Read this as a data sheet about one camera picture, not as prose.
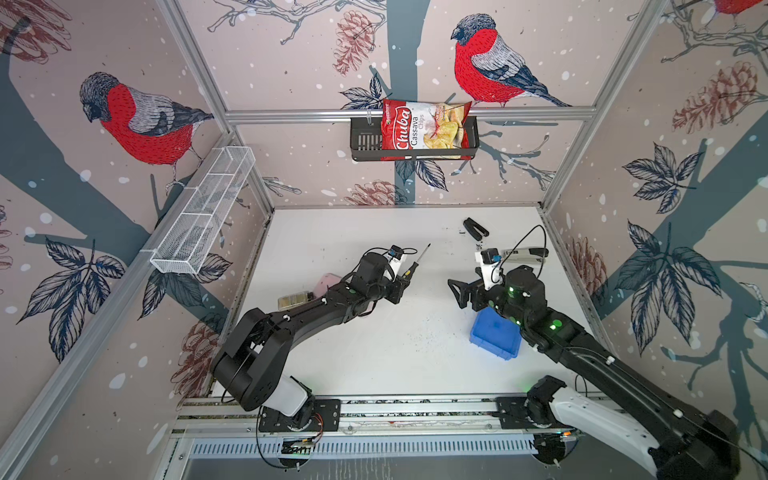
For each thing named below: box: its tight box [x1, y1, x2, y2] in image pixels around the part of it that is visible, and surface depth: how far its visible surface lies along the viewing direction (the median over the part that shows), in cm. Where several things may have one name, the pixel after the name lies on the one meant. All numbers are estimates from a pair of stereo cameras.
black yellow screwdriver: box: [402, 243, 431, 280], surface depth 89 cm
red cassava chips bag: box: [380, 99, 473, 161], surface depth 90 cm
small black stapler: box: [463, 217, 489, 242], surface depth 113 cm
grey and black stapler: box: [501, 247, 549, 262], surface depth 103 cm
